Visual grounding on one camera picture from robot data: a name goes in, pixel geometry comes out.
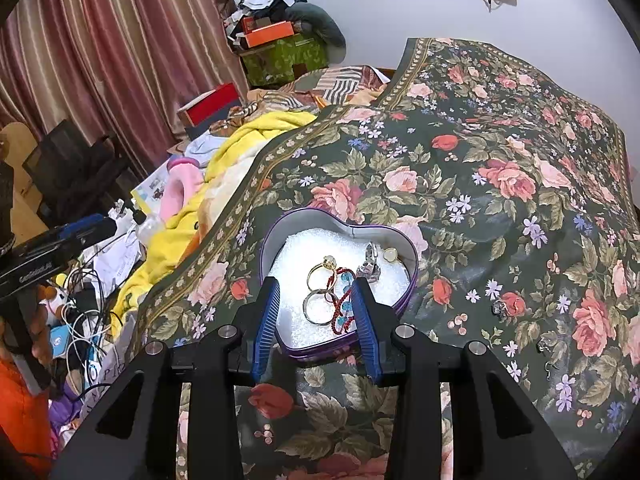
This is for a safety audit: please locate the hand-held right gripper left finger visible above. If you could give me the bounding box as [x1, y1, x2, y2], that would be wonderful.
[50, 276, 282, 480]

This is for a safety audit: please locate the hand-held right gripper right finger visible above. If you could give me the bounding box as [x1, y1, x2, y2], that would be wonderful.
[350, 276, 591, 480]

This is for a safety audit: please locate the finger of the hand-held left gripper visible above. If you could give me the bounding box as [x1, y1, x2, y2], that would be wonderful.
[55, 214, 119, 256]

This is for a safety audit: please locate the red bead bracelet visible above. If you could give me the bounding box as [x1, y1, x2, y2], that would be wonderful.
[325, 267, 362, 336]

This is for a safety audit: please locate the plain silver ring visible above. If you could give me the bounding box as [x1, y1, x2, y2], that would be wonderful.
[302, 289, 337, 325]

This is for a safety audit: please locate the silver gemstone ring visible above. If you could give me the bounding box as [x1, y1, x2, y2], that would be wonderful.
[356, 242, 384, 281]

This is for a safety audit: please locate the purple heart-shaped tin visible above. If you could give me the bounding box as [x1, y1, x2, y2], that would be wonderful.
[259, 208, 420, 365]

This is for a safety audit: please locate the gold ring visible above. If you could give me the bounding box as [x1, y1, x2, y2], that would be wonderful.
[306, 255, 342, 291]

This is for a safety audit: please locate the orange sleeved left forearm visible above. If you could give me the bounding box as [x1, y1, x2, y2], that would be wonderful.
[0, 350, 55, 476]

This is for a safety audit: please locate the person's left hand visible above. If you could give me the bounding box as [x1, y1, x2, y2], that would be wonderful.
[27, 300, 55, 367]

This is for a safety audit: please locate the clear plastic bottle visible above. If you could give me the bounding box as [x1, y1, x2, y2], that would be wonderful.
[132, 207, 166, 242]

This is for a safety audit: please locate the black mesh chair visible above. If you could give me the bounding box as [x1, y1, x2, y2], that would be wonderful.
[22, 120, 132, 213]

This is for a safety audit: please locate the illustrated booklet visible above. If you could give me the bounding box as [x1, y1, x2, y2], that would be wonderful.
[131, 165, 174, 212]

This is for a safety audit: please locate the wooden board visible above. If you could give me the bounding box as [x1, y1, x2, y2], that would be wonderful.
[0, 122, 47, 243]

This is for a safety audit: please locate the pink plush toy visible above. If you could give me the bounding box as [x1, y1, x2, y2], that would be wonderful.
[160, 157, 207, 219]

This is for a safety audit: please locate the white cloth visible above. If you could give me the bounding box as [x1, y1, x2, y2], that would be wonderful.
[184, 132, 222, 167]

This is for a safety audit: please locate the purple cloth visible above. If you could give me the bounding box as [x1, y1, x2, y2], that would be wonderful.
[49, 379, 87, 432]

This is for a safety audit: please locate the grey box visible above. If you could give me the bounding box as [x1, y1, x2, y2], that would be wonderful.
[184, 110, 237, 142]

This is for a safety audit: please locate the striped pink curtain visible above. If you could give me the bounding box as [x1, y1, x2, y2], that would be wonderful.
[0, 0, 251, 163]

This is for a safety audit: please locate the yellow blanket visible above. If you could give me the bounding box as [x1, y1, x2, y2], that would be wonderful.
[110, 110, 321, 333]

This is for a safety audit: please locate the dark floral blanket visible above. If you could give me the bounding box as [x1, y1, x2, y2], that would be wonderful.
[127, 36, 640, 480]

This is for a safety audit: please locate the striped patchwork blanket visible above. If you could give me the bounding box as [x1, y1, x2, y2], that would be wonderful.
[240, 64, 396, 111]

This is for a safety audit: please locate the green patterned box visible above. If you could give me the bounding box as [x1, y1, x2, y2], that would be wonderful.
[240, 34, 329, 87]

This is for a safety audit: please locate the orange box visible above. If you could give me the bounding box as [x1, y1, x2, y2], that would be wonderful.
[243, 21, 295, 47]

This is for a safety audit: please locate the pile of clothes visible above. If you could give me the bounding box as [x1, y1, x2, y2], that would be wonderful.
[225, 0, 309, 36]

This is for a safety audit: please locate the tangle of white cables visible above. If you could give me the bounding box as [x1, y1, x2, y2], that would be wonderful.
[54, 265, 132, 363]

